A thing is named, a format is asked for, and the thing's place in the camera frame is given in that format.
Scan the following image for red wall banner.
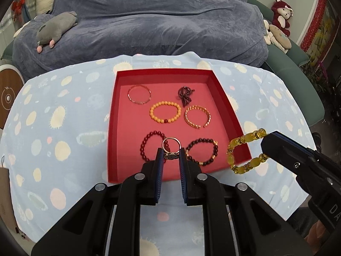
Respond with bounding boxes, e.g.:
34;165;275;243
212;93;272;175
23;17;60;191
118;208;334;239
301;0;327;51

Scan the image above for red cardboard box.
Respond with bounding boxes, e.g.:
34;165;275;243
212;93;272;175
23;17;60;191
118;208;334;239
107;69;253;184

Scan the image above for red monkey plush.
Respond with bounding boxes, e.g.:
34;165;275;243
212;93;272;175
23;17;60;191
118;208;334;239
270;0;293;36

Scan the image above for grey mouse plush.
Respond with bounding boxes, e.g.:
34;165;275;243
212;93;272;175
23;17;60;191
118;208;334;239
36;11;78;53

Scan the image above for white sheer curtain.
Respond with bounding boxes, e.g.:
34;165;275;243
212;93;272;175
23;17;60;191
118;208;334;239
0;0;30;35

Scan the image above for gold chain bracelet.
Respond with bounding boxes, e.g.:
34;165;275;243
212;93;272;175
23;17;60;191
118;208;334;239
185;105;212;129

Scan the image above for purple bead strand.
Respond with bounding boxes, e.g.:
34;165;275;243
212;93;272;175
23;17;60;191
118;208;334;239
177;86;196;107

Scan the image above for blue grey blanket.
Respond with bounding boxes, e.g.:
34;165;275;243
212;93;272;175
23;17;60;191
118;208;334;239
12;0;269;80

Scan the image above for yellow flower picture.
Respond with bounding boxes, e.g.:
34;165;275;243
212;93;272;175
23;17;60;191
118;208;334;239
312;5;340;62

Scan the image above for dark red bead bracelet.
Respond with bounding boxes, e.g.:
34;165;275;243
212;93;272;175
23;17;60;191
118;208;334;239
140;130;171;163

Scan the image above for green houseplant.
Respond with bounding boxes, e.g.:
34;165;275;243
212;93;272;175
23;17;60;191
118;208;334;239
304;59;341;107

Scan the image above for dark bead bracelet gold charms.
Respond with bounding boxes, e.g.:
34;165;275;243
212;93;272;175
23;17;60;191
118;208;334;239
185;138;219;166

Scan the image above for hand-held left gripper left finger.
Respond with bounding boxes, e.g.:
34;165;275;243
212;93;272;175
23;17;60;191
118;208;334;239
31;148;164;256

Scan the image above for metal ring with stone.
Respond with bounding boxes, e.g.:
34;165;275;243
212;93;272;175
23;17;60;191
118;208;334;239
162;137;182;161

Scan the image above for yellow green stone bracelet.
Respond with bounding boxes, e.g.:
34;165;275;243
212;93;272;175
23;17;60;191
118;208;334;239
226;128;269;174

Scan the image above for red bow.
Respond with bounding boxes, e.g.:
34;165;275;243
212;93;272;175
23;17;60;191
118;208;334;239
12;0;26;14

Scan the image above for light blue patterned bed sheet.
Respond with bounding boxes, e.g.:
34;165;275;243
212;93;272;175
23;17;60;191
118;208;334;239
0;52;317;256

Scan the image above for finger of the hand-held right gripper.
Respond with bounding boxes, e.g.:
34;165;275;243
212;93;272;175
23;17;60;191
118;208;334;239
274;131;320;156
260;135;320;182

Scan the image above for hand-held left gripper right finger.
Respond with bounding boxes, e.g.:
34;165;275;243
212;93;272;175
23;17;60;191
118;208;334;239
178;147;313;256

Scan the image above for beige round plush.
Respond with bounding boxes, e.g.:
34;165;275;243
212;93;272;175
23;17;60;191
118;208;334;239
269;24;292;54

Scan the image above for orange yellow bead bracelet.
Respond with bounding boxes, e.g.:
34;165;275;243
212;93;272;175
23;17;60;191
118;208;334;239
150;100;182;125

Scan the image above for small white plush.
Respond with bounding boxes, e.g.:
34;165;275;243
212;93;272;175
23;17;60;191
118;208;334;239
263;19;275;44

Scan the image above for round white wooden device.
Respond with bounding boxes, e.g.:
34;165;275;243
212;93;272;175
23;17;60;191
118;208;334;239
0;64;25;128

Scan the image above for thin metal bangle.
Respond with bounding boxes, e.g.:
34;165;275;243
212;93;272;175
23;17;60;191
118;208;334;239
127;84;152;105

